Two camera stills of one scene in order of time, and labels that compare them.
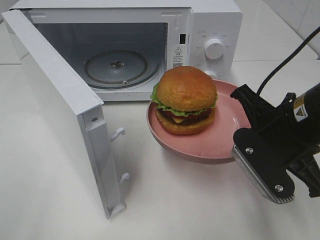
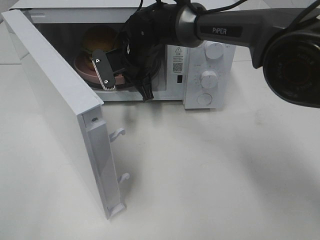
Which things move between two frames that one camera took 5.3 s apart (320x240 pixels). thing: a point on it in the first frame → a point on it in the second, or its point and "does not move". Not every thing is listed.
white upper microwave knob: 214,48 does not move
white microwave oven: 121,46 does not move
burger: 185,97 → 99,37
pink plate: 214,145 → 89,76
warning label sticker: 178,55 does not move
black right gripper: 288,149 → 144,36
